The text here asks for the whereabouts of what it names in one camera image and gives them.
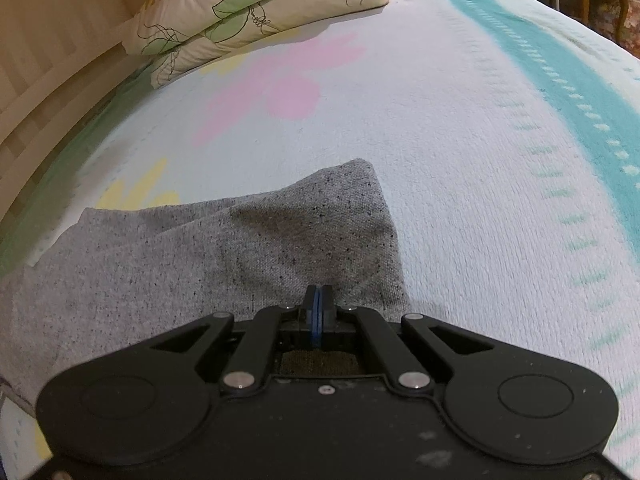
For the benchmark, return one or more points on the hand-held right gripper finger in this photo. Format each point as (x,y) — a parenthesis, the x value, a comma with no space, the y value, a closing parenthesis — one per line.
(311,310)
(322,310)

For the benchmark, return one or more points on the grey pants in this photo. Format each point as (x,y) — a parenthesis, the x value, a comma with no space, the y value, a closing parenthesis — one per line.
(200,270)

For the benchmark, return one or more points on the floral bed sheet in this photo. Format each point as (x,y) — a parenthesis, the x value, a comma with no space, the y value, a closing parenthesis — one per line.
(475,160)

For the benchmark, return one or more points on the wooden chair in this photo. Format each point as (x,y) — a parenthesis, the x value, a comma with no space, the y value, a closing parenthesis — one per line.
(607,5)

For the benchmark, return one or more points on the white wooden bed frame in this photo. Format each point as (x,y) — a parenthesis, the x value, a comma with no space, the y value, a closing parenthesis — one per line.
(55,60)

